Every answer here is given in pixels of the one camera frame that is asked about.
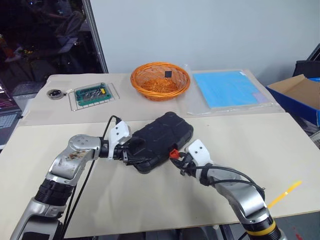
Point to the aluminium profile post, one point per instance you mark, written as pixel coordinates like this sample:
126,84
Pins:
96,37

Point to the green circuit board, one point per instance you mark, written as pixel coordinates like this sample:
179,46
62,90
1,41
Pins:
92,93

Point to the round metal tin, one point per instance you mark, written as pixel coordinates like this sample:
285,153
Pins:
54,94

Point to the beige table cloth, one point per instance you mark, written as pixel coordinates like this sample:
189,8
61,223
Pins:
140,110

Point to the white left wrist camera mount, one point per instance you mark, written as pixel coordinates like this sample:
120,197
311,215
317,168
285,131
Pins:
118,132

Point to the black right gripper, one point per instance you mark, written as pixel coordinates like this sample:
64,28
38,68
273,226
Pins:
190,163

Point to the black plastic case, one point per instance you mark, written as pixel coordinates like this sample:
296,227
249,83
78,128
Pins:
165,135

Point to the dark rounded shape under table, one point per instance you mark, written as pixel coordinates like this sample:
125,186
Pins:
196,233

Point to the blue paper sheet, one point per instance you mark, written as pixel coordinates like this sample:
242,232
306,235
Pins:
225,87

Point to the clear plastic sleeve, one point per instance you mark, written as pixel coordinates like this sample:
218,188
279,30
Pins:
195,110

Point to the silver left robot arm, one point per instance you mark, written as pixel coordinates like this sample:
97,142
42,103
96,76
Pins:
82,146

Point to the blue cardboard box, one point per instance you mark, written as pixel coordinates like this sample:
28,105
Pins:
295,100

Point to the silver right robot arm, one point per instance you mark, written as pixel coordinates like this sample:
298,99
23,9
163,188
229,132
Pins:
240,197

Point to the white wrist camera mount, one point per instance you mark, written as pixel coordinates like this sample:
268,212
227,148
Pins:
118,132
200,152

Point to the small black square piece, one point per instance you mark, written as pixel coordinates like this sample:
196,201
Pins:
168,74

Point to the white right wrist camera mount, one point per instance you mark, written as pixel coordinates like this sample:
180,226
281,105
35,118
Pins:
200,152

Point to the open laptop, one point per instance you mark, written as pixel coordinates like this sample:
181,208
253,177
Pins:
7,120

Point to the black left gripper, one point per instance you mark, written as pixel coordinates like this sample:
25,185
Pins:
120,153

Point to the orange wicker basket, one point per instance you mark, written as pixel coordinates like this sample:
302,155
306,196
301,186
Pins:
150,93

